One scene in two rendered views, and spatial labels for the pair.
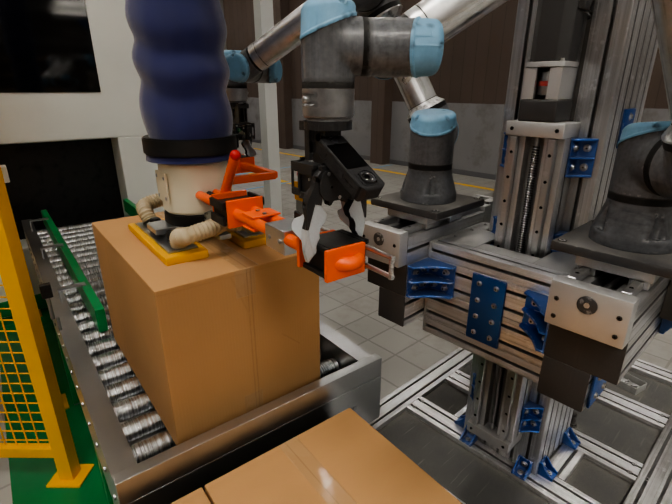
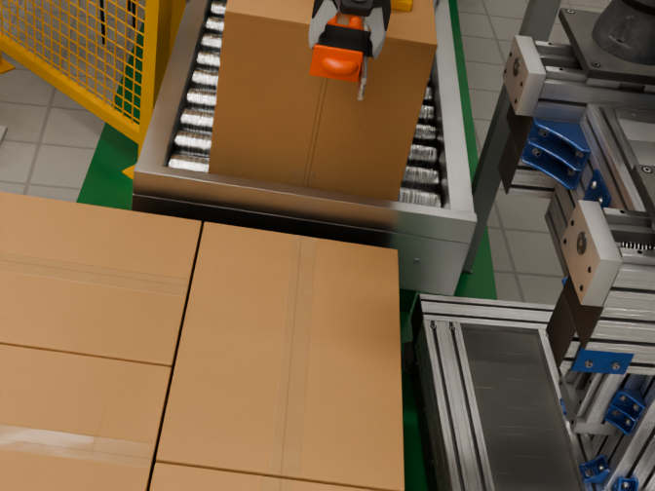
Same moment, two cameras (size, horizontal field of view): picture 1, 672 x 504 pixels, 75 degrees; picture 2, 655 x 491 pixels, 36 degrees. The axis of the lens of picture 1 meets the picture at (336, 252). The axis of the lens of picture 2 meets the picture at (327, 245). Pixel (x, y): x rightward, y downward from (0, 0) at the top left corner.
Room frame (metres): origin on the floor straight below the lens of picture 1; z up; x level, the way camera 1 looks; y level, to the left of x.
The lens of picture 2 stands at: (-0.51, -0.77, 1.85)
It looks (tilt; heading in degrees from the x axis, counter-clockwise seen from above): 40 degrees down; 32
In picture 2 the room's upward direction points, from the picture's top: 12 degrees clockwise
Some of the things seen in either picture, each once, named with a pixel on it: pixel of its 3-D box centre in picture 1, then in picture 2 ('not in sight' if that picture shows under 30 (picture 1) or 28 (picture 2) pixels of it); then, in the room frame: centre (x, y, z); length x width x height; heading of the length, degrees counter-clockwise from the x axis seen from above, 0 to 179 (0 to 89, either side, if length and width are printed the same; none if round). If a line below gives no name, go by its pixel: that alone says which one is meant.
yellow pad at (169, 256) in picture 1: (164, 233); not in sight; (1.08, 0.44, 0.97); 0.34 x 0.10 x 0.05; 37
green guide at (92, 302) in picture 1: (55, 254); not in sight; (1.90, 1.30, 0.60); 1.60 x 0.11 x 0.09; 38
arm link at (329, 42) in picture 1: (330, 45); not in sight; (0.67, 0.01, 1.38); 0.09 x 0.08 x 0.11; 92
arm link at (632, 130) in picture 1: (655, 157); not in sight; (0.82, -0.59, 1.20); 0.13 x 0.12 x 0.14; 2
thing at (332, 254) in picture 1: (330, 254); (336, 51); (0.65, 0.01, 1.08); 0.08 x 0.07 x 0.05; 37
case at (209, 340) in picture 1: (202, 300); (321, 43); (1.14, 0.38, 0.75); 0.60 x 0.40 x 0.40; 38
